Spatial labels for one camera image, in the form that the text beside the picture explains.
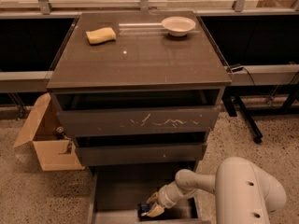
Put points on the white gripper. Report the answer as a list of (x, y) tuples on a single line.
[(163, 198)]

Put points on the blue rxbar wrapper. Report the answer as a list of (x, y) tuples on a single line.
[(143, 209)]

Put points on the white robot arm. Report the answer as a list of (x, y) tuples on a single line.
[(244, 193)]

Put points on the bottom drawer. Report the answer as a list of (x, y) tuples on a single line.
[(118, 191)]

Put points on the drawer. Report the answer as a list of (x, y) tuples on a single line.
[(118, 191), (95, 113), (141, 148)]

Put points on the middle drawer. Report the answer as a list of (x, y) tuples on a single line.
[(141, 148)]

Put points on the dark grey drawer cabinet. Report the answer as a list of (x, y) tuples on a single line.
[(143, 57)]

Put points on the top drawer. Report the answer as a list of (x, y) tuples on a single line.
[(95, 113)]

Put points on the cardboard box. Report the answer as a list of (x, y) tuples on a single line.
[(39, 129)]

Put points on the can in cardboard box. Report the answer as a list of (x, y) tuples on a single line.
[(60, 133)]

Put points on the black wheeled stand leg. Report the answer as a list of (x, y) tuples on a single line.
[(229, 102)]

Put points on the yellow sponge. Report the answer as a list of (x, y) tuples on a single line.
[(101, 35)]

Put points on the white bowl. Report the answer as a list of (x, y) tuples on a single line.
[(178, 26)]

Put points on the black power adapter with cable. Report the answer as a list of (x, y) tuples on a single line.
[(240, 75)]

